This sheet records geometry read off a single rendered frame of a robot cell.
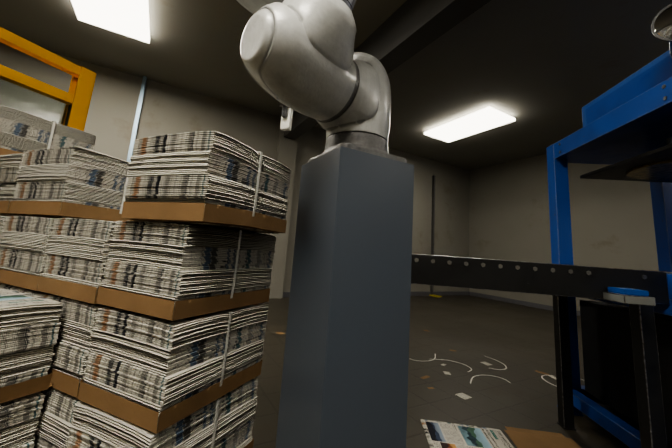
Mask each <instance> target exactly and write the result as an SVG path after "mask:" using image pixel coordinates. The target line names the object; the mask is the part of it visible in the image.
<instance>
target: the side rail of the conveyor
mask: <svg viewBox="0 0 672 448"><path fill-rule="evenodd" d="M411 284H422V285H434V286H446V287H458V288H470V289H482V290H494V291H507V292H519V293H531V294H543V295H555V296H567V297H579V298H592V299H603V292H608V287H620V288H631V289H639V290H646V291H648V292H649V297H654V298H655V301H656V304H664V305H670V303H669V294H668V285H667V275H666V272H661V271H647V270H633V269H620V268H606V267H592V266H578V265H564V264H551V263H537V262H523V261H509V260H495V259H482V258H468V257H454V256H440V255H426V254H413V253H412V262H411Z"/></svg>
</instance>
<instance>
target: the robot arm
mask: <svg viewBox="0 0 672 448"><path fill-rule="evenodd" d="M237 1H238V2H239V3H240V4H241V5H242V6H243V7H244V8H246V9H247V10H248V11H249V12H251V13H252V14H253V16H252V17H251V18H250V19H249V21H248V22H247V24H246V26H245V28H244V31H243V34H242V37H241V43H240V54H241V58H242V60H243V63H244V66H245V68H246V70H247V71H248V73H249V74H250V76H251V77H252V78H253V79H254V81H255V82H256V83H257V84H258V85H259V86H260V87H261V88H262V89H263V90H264V91H265V92H266V93H268V94H269V95H270V96H271V97H273V98H274V99H276V100H277V101H278V102H280V103H281V104H280V105H279V107H280V108H281V107H282V117H281V126H280V130H282V131H291V126H292V116H293V111H297V112H299V113H301V114H303V115H305V116H308V117H311V118H314V119H316V121H317V122H318V123H319V124H320V125H321V127H322V128H323V129H324V130H326V143H325V149H324V152H323V153H322V154H321V155H319V156H317V157H314V158H311V159H309V161H308V163H309V162H311V161H313V160H315V159H317V158H319V157H321V156H323V155H325V154H327V153H329V152H331V151H333V150H335V149H337V148H339V147H341V146H343V147H346V148H350V149H354V150H358V151H362V152H366V153H369V154H373V155H377V156H381V157H385V158H389V159H393V160H396V161H400V162H404V163H407V160H406V159H405V158H403V157H398V156H395V155H391V154H389V153H388V137H389V131H390V121H391V87H390V82H389V78H388V75H387V72H386V70H385V68H384V66H383V65H382V63H381V62H380V61H379V60H378V59H377V58H376V57H374V56H372V55H370V54H367V53H363V52H354V44H355V35H356V31H357V29H356V24H355V20H354V17H353V14H352V10H353V8H354V5H355V3H356V0H237Z"/></svg>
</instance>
